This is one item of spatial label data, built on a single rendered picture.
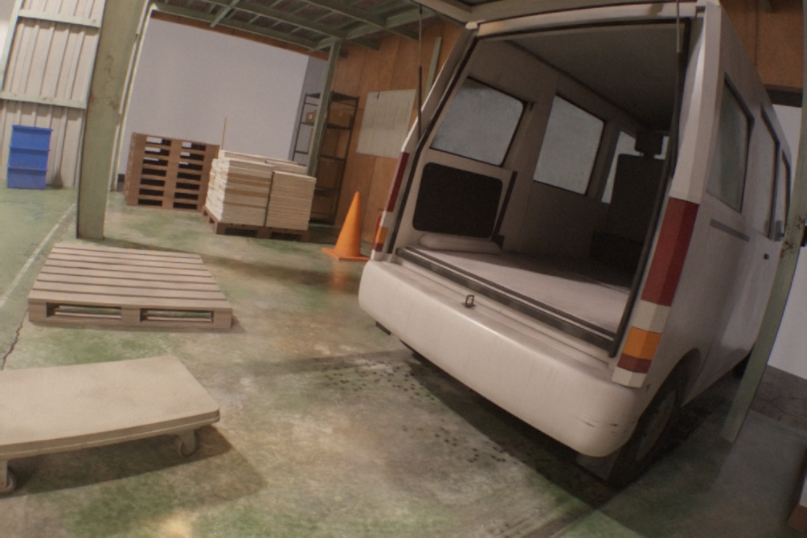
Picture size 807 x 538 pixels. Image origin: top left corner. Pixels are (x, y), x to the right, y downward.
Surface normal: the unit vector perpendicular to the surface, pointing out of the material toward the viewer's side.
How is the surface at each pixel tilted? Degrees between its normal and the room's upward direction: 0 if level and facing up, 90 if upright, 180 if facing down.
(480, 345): 85
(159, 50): 90
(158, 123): 90
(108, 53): 90
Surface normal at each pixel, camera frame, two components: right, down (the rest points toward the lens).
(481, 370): -0.79, -0.04
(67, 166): 0.56, 0.22
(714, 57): 0.01, -0.10
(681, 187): -0.50, -0.26
